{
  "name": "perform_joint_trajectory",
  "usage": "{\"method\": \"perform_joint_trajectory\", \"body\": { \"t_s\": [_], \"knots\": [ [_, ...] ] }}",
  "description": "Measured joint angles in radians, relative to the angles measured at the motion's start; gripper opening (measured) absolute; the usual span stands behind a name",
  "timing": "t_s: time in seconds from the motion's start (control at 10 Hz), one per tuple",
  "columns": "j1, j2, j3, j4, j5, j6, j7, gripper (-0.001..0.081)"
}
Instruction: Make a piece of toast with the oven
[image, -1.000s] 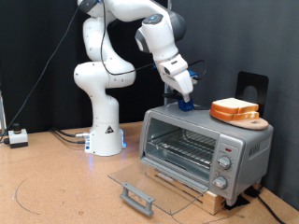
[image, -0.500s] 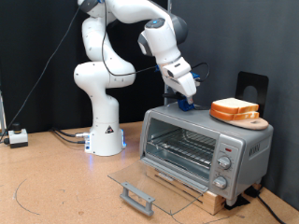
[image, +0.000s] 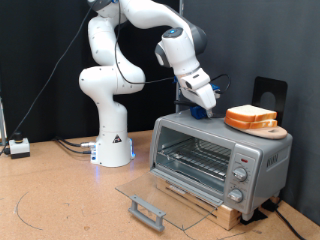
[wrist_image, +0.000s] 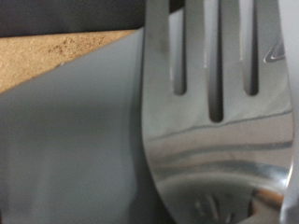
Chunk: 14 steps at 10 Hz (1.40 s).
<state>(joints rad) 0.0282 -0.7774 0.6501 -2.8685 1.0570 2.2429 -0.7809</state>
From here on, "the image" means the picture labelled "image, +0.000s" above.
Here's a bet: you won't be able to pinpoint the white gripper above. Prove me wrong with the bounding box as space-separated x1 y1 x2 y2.
175 68 218 119

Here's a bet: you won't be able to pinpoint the white bread slice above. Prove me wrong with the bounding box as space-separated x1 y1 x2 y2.
225 104 278 123
224 116 279 131

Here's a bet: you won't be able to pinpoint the silver oven timer knob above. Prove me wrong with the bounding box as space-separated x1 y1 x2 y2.
228 188 244 204

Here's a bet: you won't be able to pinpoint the glass oven door grey handle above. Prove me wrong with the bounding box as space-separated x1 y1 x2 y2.
115 168 224 233

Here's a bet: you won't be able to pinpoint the silver oven temperature knob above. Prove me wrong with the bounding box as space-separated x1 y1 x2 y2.
232 167 248 183

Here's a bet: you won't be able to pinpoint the silver toaster oven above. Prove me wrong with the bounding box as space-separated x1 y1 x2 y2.
148 109 294 222

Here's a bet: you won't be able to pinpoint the vertical metal pole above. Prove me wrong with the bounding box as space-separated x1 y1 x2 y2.
175 0 185 113

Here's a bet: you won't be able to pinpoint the small round wooden board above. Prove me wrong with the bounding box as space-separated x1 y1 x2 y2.
224 119 289 140

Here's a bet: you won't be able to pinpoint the black metal bookend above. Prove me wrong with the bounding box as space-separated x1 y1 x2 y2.
251 76 288 128

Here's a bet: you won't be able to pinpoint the wooden crate base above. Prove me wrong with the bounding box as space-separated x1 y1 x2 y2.
155 176 243 232

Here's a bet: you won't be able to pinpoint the emergency stop button box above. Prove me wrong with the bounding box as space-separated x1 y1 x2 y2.
8 131 31 160

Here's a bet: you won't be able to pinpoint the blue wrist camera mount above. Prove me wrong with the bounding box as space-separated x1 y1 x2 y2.
209 83 222 100

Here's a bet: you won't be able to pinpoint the wire oven rack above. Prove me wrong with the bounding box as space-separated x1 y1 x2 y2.
157 138 232 183

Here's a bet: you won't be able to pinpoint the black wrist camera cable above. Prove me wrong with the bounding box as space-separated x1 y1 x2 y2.
114 0 232 99

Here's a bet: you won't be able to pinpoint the black oven power cable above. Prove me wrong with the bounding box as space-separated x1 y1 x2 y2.
260 198 307 240

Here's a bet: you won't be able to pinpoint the robot base cables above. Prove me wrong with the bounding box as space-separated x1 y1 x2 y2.
53 135 98 156

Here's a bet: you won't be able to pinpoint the long black hanging cable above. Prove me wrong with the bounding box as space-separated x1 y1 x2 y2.
0 4 96 157

